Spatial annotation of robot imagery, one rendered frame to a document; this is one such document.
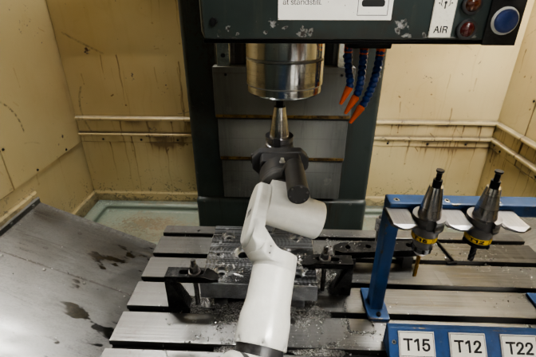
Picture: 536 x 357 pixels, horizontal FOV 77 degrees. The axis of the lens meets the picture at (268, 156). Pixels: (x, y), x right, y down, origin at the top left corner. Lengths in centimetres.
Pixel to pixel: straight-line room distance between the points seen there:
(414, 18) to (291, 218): 34
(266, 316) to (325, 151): 86
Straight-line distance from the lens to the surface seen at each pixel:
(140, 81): 171
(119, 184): 199
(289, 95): 66
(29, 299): 139
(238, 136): 124
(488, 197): 79
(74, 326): 133
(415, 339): 91
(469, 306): 109
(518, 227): 84
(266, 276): 51
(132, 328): 98
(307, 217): 55
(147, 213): 193
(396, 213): 77
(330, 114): 121
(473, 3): 56
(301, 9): 51
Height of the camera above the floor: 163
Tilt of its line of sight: 25 degrees down
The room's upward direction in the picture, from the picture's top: straight up
